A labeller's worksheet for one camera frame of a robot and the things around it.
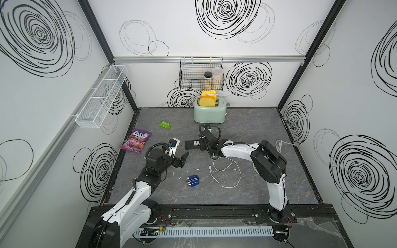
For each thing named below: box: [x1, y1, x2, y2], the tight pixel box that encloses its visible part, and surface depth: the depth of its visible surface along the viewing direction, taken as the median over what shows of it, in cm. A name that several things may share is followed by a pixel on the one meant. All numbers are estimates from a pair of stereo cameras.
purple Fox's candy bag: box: [119, 128, 152, 154], surface depth 101 cm
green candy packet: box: [158, 120, 173, 130], surface depth 111 cm
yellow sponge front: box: [199, 96, 216, 107], surface depth 99 cm
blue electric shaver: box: [186, 175, 200, 188], surface depth 84 cm
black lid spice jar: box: [204, 71, 212, 91], surface depth 87 cm
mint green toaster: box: [193, 97, 227, 124], surface depth 105 cm
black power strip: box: [185, 139, 202, 150], surface depth 100 cm
